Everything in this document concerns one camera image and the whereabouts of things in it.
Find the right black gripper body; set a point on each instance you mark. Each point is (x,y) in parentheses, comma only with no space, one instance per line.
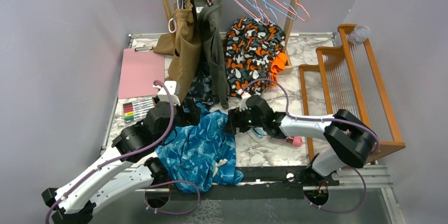
(245,120)

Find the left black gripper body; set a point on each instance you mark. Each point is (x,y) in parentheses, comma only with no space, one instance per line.
(186,118)

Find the blue patterned shorts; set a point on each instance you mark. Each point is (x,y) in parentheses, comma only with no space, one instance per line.
(198,156)

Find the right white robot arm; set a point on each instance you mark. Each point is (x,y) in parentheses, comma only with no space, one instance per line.
(351,141)

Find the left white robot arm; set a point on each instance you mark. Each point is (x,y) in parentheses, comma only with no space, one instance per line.
(130,163)

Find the dark patterned shorts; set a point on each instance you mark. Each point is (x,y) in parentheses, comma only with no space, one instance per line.
(201,87)

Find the orange camo shorts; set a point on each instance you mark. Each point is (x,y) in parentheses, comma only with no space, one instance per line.
(254,55)

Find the tan brown shorts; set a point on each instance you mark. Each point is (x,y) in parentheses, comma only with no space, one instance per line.
(186,47)

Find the dark green shorts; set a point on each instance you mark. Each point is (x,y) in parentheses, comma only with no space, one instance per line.
(209,16)

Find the wooden hanger stand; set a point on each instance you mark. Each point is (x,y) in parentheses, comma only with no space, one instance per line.
(294,12)

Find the pink capped pencil tube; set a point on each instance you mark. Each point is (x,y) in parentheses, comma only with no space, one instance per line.
(295,141)

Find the marker set pack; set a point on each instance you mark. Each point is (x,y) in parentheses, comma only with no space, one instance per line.
(136,110)

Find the pink clipboard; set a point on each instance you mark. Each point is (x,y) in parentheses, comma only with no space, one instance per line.
(139,70)

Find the wooden drying rack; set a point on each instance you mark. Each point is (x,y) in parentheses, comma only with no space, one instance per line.
(346,76)

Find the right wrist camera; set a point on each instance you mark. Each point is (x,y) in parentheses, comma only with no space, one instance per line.
(244,97)

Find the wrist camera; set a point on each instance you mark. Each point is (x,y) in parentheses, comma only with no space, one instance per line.
(168,89)
(244,97)

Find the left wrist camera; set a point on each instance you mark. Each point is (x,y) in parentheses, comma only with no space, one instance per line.
(168,89)

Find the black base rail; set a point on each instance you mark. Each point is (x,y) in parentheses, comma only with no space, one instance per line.
(276,182)

